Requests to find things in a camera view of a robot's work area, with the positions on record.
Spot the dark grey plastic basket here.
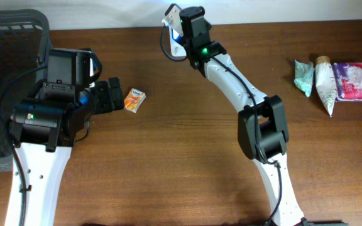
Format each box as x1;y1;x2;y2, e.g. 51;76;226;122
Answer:
0;9;52;172

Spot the left black camera cable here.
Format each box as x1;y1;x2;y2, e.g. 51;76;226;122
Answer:
0;64;48;226

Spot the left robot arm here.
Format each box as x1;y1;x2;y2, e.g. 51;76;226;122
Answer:
4;48;124;225

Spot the red purple tissue pack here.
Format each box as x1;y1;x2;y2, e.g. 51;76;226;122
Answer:
332;62;362;102

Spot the black camera cable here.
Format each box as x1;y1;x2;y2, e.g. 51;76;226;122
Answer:
160;24;188;63
0;64;48;226

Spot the white barcode scanner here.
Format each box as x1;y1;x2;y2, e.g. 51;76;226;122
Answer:
169;28;186;57

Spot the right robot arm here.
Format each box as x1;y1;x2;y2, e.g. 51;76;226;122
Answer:
179;7;308;225

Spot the white floral cream tube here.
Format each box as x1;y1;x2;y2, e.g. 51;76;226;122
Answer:
315;56;337;117

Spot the small orange tissue pack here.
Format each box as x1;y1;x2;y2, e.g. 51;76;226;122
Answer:
124;88;146;113

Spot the right black camera cable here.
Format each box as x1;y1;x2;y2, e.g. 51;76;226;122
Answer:
160;24;188;63

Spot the teal wet wipes pack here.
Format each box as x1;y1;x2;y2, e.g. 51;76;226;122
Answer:
293;60;315;97

